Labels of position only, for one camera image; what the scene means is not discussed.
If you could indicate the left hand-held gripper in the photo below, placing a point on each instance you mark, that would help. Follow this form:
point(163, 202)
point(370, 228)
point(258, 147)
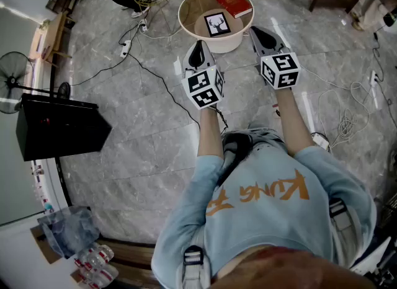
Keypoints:
point(201, 86)

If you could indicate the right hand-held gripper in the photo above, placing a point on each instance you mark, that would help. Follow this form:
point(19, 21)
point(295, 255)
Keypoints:
point(280, 70)

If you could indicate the framed deer picture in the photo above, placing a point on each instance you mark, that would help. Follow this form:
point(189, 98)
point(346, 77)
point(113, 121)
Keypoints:
point(217, 24)

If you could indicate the person's left forearm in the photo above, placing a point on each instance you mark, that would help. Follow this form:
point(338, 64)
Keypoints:
point(211, 132)

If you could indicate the person's right forearm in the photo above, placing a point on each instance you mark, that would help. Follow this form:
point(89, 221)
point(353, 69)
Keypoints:
point(294, 120)

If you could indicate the round white wooden table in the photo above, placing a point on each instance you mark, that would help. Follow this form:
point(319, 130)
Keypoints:
point(198, 5)

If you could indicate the red hardcover book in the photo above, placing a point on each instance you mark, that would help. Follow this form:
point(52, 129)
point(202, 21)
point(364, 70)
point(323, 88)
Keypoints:
point(232, 2)

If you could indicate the white power strip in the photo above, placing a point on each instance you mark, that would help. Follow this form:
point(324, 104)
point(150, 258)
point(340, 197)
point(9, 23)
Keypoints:
point(143, 25)
point(125, 49)
point(373, 78)

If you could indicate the person's jeans legs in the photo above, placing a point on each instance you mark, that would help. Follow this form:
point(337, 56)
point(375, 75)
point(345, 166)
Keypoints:
point(266, 137)

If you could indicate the black pouch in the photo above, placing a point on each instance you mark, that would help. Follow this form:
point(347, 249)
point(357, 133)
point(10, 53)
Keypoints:
point(237, 148)

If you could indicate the white power adapter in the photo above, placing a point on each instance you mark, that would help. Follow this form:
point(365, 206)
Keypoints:
point(320, 140)

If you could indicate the beige covered furniture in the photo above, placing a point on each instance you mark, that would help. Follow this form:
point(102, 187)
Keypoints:
point(372, 5)

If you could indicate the light wooden bench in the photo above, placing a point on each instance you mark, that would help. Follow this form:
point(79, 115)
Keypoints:
point(56, 33)

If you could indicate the black box cabinet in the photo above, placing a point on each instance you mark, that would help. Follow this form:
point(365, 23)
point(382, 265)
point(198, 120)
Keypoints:
point(59, 126)

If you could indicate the light blue sweatshirt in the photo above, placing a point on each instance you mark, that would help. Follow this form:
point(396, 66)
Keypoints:
point(263, 219)

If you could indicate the black standing fan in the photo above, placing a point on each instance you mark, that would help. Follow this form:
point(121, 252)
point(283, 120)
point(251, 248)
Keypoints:
point(12, 80)

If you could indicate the clear plastic bag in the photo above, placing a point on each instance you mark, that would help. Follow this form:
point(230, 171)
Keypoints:
point(68, 232)

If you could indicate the pack of water bottles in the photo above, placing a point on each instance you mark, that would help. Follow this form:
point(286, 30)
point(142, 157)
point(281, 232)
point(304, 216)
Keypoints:
point(96, 266)

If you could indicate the person's chin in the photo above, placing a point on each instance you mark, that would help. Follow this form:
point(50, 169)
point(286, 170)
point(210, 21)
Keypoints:
point(294, 272)

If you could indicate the brown cardboard piece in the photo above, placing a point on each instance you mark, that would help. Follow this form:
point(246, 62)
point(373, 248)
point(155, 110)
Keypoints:
point(43, 247)

